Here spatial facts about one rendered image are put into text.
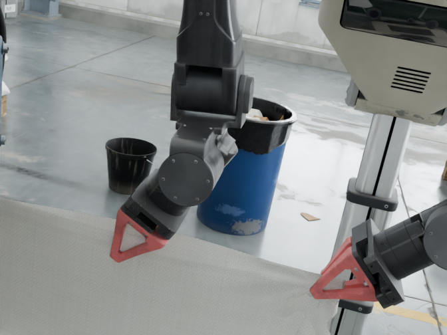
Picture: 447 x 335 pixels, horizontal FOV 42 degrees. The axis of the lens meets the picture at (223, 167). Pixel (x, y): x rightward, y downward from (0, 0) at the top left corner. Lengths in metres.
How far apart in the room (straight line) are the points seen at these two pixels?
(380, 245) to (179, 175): 0.24
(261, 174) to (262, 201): 0.17
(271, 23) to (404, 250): 8.11
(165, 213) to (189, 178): 0.11
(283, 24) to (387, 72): 7.59
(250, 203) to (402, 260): 2.36
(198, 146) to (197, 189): 0.04
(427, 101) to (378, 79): 0.11
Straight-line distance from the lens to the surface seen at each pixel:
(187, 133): 0.58
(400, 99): 1.18
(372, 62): 1.11
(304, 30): 8.68
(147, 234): 0.68
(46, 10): 9.44
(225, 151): 0.63
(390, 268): 0.67
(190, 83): 0.62
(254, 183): 2.95
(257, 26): 8.76
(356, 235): 0.70
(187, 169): 0.57
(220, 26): 0.59
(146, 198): 0.67
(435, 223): 0.59
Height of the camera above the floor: 1.39
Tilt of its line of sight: 20 degrees down
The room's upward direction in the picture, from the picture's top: 10 degrees clockwise
